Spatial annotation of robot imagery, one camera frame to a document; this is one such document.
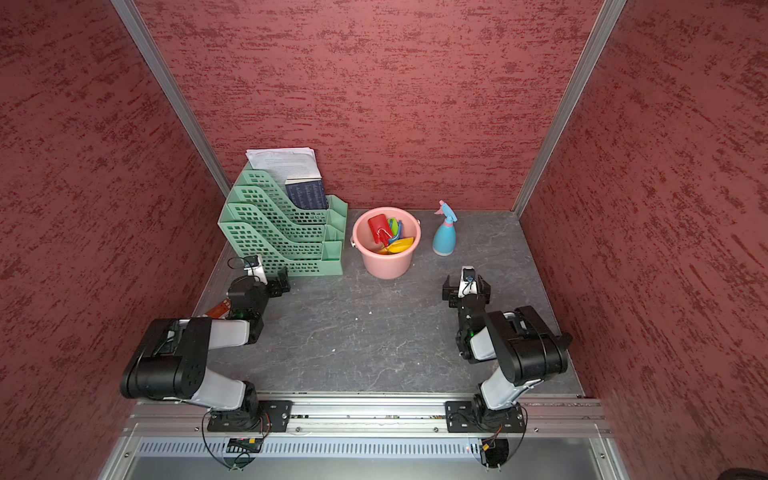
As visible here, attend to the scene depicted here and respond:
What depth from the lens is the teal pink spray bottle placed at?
988 mm

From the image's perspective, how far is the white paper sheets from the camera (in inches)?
39.2

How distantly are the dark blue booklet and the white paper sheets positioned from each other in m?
0.02

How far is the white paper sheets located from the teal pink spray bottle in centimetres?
48

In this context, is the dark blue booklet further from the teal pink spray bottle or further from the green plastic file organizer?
the teal pink spray bottle

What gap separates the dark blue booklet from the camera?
1082 millimetres

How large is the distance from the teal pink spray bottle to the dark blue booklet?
0.45 m

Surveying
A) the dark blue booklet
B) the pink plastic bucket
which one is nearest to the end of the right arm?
the pink plastic bucket

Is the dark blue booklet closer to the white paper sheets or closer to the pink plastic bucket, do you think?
the white paper sheets

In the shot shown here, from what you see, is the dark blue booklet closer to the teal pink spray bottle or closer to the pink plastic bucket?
the pink plastic bucket

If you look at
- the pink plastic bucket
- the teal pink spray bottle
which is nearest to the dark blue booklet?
the pink plastic bucket

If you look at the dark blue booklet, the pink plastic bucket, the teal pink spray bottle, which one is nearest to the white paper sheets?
the dark blue booklet

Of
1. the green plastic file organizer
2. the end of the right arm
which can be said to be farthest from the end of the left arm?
the end of the right arm
